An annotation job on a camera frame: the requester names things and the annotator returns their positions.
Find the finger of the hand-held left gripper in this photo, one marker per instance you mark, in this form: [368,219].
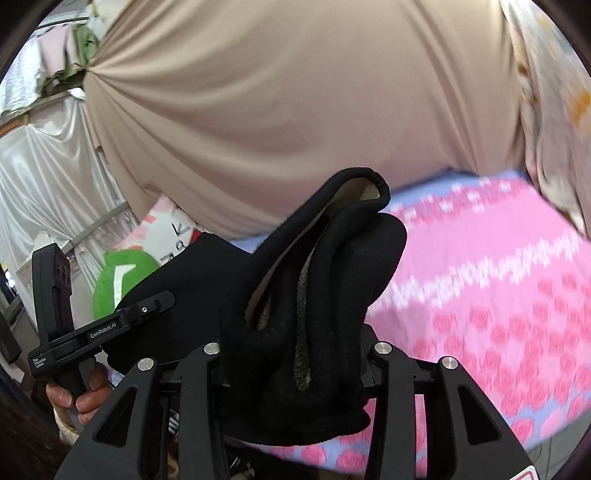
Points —
[147,308]

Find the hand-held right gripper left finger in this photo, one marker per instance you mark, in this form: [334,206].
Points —
[203,374]

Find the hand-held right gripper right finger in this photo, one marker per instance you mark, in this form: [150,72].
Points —
[388,374]

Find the black pants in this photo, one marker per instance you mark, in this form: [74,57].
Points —
[332,286]

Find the person's left hand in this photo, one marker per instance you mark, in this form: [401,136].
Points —
[90,399]

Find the green cushion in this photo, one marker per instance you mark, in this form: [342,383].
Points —
[108,295]

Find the white printed plush cushion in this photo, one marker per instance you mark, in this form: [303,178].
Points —
[159,226]

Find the white satin curtain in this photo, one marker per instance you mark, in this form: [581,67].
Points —
[51,175]

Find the pink floral blanket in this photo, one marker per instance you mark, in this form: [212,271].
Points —
[485,300]

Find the green hanging garment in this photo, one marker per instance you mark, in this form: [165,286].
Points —
[74,69]

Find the pink hanging cloth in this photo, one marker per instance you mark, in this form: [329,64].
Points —
[55,50]

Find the beige cloth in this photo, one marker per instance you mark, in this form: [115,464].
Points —
[300,101]

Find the grey printed cloth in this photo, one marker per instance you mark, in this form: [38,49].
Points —
[554,115]

